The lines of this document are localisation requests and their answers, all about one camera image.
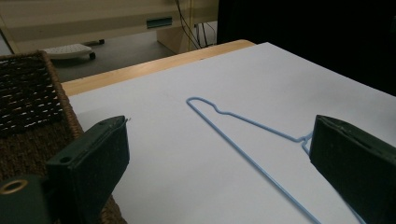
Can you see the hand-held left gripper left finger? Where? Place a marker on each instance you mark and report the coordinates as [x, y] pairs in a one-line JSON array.
[[93, 161]]

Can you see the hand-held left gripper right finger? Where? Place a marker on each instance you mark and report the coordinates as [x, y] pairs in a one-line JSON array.
[[355, 161]]

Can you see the brown woven wicker basket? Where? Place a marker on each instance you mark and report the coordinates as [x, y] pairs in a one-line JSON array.
[[31, 105]]

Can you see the white paper sheet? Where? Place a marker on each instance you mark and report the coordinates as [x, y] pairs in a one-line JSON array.
[[199, 124]]

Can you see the white wheeled dolly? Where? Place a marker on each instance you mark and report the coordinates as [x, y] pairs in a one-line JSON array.
[[70, 51]]

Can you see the beige cabinet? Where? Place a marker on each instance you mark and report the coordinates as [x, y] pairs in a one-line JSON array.
[[93, 21]]

